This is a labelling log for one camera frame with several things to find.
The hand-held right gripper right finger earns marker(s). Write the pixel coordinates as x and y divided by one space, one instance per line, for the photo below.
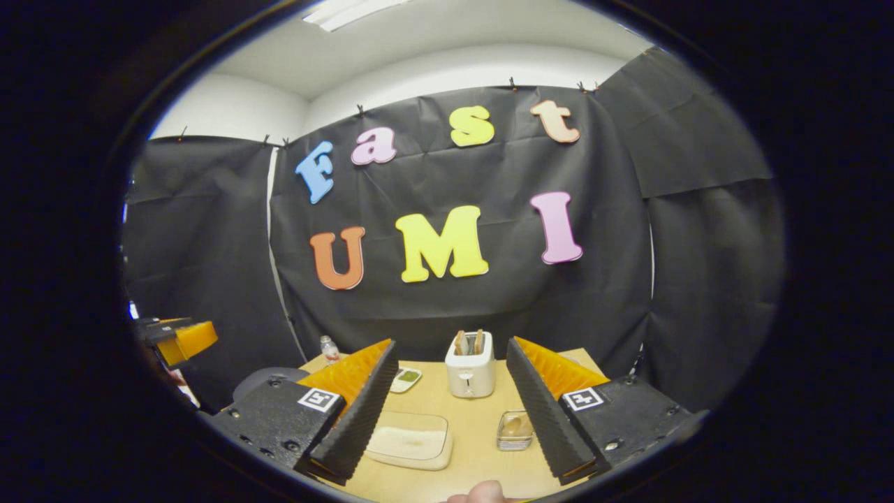
545 419

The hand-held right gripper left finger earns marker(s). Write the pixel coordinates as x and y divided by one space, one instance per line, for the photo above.
360 419

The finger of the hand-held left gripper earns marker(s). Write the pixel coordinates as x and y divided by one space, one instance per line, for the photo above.
188 341
157 330

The wooden spoon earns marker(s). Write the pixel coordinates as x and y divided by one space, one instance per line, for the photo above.
517 425

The clear container of rice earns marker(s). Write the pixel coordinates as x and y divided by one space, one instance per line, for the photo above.
408 443

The dark grey rice cooker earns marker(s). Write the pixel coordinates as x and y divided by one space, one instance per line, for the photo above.
262 377

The white sectioned bean dish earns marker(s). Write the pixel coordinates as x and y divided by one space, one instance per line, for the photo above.
406 379

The clear plastic drink bottle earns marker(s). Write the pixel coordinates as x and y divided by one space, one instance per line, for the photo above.
330 349

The white toaster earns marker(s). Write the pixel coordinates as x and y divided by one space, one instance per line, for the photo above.
469 377

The toast slice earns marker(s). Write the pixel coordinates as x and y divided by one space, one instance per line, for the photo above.
460 344
478 342

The ceiling light panel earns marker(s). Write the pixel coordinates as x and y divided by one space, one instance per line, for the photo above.
349 12

